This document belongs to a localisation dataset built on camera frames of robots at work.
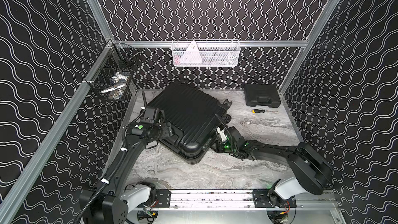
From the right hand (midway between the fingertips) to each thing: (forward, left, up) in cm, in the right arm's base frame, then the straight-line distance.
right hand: (212, 145), depth 87 cm
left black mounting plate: (-26, +24, -3) cm, 36 cm away
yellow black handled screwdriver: (+28, -34, -3) cm, 44 cm away
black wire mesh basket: (+25, +56, +28) cm, 67 cm away
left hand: (+2, +24, +14) cm, 28 cm away
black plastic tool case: (+38, -36, +3) cm, 52 cm away
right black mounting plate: (-26, -23, -4) cm, 35 cm away
